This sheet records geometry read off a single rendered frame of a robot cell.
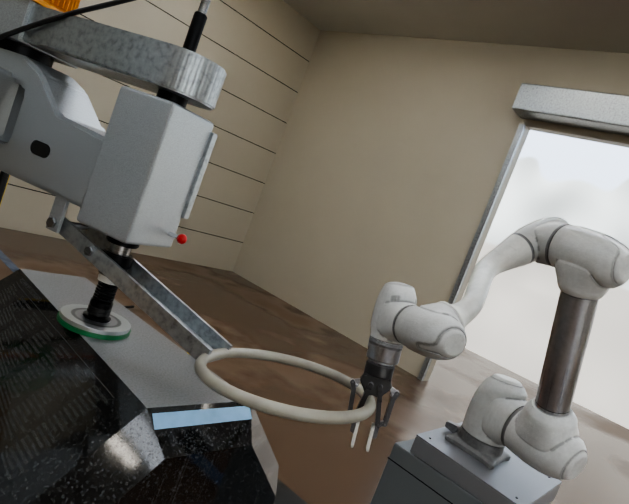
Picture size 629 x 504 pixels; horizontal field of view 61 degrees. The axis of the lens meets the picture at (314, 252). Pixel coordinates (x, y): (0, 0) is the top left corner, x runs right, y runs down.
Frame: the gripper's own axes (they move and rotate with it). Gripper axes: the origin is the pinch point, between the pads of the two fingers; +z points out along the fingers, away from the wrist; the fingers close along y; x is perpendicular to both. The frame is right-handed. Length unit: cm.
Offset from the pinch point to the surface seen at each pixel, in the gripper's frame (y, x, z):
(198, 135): 68, -16, -69
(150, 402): 53, 16, 1
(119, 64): 92, -6, -83
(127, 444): 53, 23, 9
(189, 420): 43.6, 10.4, 4.7
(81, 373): 76, 7, 2
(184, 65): 72, -3, -85
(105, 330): 80, -10, -6
